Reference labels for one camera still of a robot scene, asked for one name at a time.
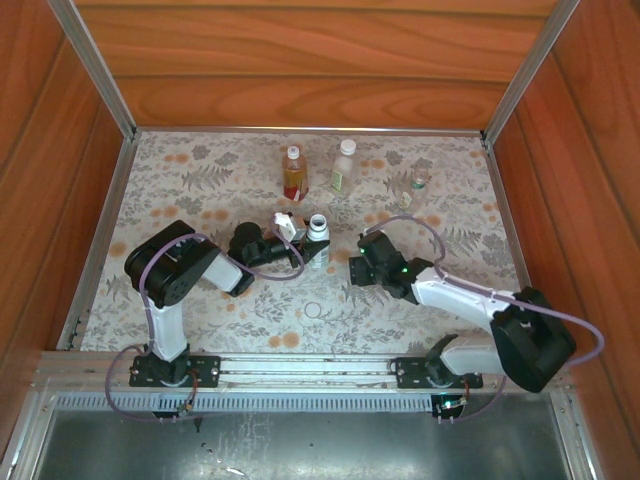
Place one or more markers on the white bottle green red label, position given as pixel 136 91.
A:
pixel 318 227

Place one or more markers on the amber tea bottle red label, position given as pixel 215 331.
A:
pixel 295 177

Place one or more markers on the clear bottle pale green label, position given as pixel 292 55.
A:
pixel 342 175

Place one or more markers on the small clear bottle green band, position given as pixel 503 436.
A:
pixel 417 185

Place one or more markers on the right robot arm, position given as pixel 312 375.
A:
pixel 530 340

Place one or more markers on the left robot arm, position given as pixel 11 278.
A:
pixel 170 265

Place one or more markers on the floral tablecloth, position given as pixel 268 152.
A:
pixel 240 325

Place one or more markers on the small board with green light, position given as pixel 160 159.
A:
pixel 450 404

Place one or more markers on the grey sheet metal panel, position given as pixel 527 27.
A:
pixel 300 445

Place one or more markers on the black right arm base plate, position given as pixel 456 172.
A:
pixel 412 372

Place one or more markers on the aluminium frame cross bar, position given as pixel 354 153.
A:
pixel 310 131

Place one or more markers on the aluminium mounting rail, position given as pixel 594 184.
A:
pixel 305 367

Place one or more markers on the aluminium side rail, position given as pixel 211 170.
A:
pixel 510 220
pixel 107 220

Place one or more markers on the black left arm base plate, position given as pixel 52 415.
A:
pixel 205 372

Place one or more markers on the aluminium frame post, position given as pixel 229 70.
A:
pixel 530 65
pixel 95 65

